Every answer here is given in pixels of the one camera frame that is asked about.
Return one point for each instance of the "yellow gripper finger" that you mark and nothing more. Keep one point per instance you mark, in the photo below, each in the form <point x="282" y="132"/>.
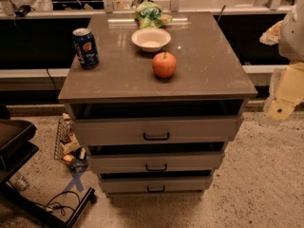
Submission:
<point x="286" y="92"/>

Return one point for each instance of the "blue pepsi can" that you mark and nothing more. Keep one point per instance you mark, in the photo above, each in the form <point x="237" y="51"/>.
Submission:
<point x="86" y="49"/>

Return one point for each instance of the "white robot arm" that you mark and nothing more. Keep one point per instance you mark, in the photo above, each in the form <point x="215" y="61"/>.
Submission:
<point x="288" y="34"/>

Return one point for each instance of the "red apple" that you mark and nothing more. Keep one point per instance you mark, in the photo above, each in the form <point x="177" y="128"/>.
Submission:
<point x="164" y="64"/>

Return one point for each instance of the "grey drawer cabinet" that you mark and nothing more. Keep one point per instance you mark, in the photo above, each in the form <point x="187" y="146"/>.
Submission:
<point x="209" y="81"/>

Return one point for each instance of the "bottom grey drawer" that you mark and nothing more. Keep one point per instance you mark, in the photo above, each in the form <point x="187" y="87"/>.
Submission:
<point x="161" y="185"/>

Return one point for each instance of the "grey drawer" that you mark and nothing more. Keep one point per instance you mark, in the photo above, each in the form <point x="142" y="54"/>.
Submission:
<point x="161" y="185"/>
<point x="142" y="163"/>
<point x="156" y="130"/>

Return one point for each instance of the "middle grey drawer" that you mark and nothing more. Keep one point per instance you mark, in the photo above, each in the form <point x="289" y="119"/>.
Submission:
<point x="142" y="163"/>

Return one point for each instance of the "white paper bowl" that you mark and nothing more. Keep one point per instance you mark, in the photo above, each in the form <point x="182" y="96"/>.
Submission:
<point x="151" y="39"/>

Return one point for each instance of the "green chip bag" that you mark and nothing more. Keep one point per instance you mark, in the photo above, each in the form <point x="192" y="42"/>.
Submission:
<point x="150" y="15"/>

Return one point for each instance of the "top grey drawer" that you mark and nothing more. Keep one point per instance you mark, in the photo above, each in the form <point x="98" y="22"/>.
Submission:
<point x="156" y="130"/>

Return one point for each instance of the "black cart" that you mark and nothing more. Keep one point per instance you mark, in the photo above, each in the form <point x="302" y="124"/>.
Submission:
<point x="15" y="150"/>

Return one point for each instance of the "wire basket with snacks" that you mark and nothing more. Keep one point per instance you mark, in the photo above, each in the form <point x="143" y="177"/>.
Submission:
<point x="67" y="148"/>

